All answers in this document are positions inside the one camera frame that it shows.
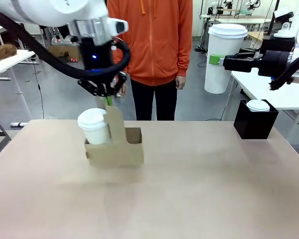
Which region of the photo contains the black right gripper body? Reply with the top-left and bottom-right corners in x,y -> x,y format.
257,36 -> 296,78

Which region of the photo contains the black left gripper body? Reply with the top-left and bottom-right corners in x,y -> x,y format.
77,36 -> 117,77

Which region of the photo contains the white paper cup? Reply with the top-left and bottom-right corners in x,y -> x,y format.
83,124 -> 113,145
204,34 -> 245,95

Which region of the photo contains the white plastic cup lid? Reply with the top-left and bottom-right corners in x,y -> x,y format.
77,107 -> 108,130
207,23 -> 249,39

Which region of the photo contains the brown cardboard cup carrier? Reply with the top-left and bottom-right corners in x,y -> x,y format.
83,105 -> 145,170

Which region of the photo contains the left forearm orange sleeve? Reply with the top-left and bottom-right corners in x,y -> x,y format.
174,14 -> 194,78

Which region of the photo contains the person's right hand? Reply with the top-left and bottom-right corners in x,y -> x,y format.
114,71 -> 127,98

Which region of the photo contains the person's left hand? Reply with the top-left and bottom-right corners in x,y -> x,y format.
175,75 -> 186,90

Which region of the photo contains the wooden top table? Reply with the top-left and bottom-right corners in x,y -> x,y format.
246,30 -> 269,49

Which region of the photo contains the large white table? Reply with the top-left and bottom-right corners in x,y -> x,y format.
229,70 -> 299,112

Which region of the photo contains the brown cardboard box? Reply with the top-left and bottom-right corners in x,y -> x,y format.
48,44 -> 82,63

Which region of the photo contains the black tripod pole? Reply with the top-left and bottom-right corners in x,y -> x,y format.
267,0 -> 281,33

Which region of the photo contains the person in orange hoodie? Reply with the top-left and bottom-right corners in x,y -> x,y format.
106,0 -> 194,121

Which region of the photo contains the black square box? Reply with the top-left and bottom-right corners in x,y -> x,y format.
233,99 -> 280,140

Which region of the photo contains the white side table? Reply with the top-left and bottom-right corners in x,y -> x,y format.
0,49 -> 38,81

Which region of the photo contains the brown furry bundle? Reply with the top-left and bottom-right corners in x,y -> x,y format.
0,44 -> 18,63

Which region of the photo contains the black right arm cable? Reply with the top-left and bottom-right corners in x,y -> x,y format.
268,49 -> 299,92

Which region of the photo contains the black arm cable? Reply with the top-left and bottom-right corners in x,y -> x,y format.
268,49 -> 299,92
0,6 -> 131,81

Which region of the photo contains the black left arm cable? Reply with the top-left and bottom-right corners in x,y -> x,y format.
0,6 -> 131,81

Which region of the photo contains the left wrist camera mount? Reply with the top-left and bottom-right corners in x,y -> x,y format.
106,17 -> 130,35

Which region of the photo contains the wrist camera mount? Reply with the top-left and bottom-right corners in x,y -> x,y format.
106,17 -> 130,35
273,7 -> 295,38

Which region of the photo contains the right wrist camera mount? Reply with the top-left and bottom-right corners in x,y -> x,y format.
273,7 -> 295,38

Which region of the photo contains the thin black floor cable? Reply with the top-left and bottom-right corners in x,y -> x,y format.
32,59 -> 46,120

